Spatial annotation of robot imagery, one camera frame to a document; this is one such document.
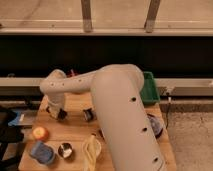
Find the black chair at left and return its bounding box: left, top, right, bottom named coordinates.
left=0, top=106, right=24, bottom=171

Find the small black metal can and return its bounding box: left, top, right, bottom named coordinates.
left=83, top=108, right=94, bottom=122

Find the red apple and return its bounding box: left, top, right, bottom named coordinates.
left=32, top=127, right=49, bottom=141

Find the blue sponge cloth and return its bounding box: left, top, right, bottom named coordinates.
left=30, top=141, right=55, bottom=165

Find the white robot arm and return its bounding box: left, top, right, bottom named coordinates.
left=40, top=64, right=167, bottom=171

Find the black eraser block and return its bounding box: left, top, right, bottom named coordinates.
left=55, top=108, right=67, bottom=120

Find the green plastic bin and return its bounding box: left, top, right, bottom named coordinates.
left=140, top=71, right=160, bottom=105

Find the red bowl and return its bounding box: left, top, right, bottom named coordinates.
left=67, top=72, right=77, bottom=78

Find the yellow banana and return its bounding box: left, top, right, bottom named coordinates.
left=85, top=135, right=96, bottom=171

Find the dark purple bowl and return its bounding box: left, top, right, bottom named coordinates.
left=147, top=114, right=163, bottom=138

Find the small steel cup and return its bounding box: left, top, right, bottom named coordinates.
left=58, top=143, right=73, bottom=159

